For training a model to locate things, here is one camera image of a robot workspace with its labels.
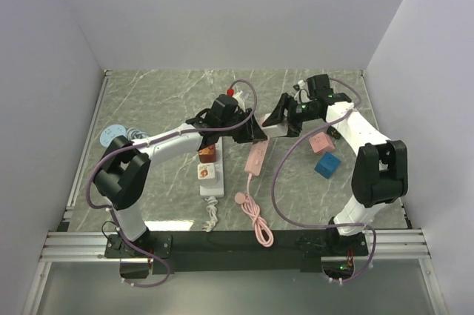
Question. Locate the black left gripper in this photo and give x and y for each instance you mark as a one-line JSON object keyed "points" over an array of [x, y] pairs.
{"points": [[251, 132]]}

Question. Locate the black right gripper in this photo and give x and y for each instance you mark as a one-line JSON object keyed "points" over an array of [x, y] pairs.
{"points": [[294, 127]]}

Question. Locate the pink power strip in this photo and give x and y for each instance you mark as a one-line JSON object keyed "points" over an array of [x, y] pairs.
{"points": [[256, 158]]}

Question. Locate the pink cube plug adapter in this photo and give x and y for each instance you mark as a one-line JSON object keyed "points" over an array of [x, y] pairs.
{"points": [[321, 143]]}

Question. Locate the blue cube plug adapter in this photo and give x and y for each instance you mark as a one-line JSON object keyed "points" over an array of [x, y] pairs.
{"points": [[327, 165]]}

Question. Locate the light blue round socket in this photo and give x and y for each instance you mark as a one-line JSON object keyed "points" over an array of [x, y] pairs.
{"points": [[110, 133]]}

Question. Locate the plain white cube adapter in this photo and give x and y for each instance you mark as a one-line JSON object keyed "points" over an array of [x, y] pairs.
{"points": [[274, 131]]}

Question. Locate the dark green cube adapter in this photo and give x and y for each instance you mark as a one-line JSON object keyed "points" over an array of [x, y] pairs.
{"points": [[334, 133]]}

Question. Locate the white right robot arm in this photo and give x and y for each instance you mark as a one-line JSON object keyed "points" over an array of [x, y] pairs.
{"points": [[380, 173]]}

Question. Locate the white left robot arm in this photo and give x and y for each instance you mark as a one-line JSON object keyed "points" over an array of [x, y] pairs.
{"points": [[122, 175]]}

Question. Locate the brown cube plug adapter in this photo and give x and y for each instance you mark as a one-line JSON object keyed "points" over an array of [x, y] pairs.
{"points": [[208, 154]]}

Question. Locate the white patterned cube adapter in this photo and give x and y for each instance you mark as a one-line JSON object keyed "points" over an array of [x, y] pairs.
{"points": [[207, 175]]}

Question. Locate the white power strip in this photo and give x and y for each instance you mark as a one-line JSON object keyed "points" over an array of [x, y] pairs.
{"points": [[217, 190]]}

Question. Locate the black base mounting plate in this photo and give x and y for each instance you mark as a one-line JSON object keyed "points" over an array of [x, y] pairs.
{"points": [[303, 250]]}

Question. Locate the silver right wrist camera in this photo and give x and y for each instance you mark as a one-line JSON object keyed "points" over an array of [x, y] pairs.
{"points": [[301, 94]]}

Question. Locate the aluminium front rail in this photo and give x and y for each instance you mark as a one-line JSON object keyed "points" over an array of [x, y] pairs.
{"points": [[391, 244]]}

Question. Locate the aluminium rail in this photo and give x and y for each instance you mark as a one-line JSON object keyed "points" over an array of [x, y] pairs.
{"points": [[391, 244], [68, 212]]}

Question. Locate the aluminium left side rail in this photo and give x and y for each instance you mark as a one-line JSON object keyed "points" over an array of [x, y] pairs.
{"points": [[68, 212]]}

